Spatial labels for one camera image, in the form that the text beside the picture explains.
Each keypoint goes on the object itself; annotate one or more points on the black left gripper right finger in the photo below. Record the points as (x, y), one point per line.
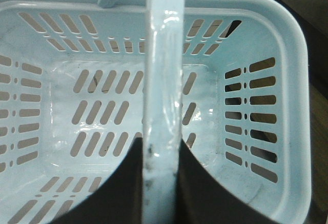
(201, 199)

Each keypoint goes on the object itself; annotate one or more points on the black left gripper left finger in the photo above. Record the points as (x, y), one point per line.
(118, 199)

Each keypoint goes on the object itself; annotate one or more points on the light blue plastic basket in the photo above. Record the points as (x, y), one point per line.
(81, 79)

